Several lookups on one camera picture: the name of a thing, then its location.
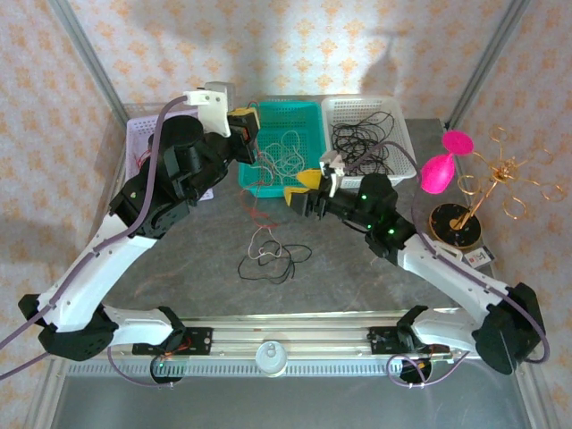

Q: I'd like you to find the thin red cable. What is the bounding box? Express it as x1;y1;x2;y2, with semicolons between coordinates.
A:
240;186;278;234

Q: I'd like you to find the thin black cable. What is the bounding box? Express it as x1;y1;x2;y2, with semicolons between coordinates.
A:
236;240;313;285

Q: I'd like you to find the teal plastic basket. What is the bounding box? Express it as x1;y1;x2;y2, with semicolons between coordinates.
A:
238;101;330;200

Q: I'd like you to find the lilac plastic basket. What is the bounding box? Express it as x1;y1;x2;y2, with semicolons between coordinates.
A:
126;116;215;202

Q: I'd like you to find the pink plastic goblet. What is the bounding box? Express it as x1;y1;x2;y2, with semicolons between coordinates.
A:
417;129;475;196

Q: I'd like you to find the white plastic basket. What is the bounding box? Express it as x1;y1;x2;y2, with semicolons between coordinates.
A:
320;96;419;188

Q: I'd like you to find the small printed card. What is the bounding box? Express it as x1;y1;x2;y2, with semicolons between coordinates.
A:
464;248;496;268

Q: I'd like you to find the white round knob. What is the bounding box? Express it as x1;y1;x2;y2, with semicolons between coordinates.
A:
254;340;290;379

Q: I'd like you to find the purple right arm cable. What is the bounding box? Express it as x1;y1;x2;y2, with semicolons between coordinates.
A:
341;140;551;363

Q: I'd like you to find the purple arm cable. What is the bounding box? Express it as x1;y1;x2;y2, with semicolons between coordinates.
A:
0;96;191;381
341;140;551;363

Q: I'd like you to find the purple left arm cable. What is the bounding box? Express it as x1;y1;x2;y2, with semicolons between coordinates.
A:
0;96;191;381

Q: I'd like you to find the black cable bundle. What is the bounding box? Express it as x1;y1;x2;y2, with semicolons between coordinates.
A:
332;111;397;178

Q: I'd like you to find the gold wire glass stand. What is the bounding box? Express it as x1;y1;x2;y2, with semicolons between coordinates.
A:
428;126;567;250

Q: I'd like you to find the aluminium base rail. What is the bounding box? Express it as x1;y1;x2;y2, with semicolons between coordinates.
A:
109;315;482;361

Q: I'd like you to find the aluminium frame post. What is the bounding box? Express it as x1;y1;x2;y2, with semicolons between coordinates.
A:
444;0;533;130
46;0;130;133

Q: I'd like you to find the grey slotted cable duct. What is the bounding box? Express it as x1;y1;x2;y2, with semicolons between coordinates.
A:
66;359;452;377

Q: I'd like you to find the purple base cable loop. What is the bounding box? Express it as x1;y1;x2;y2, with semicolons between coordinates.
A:
106;348;180;389
386;350;475;391

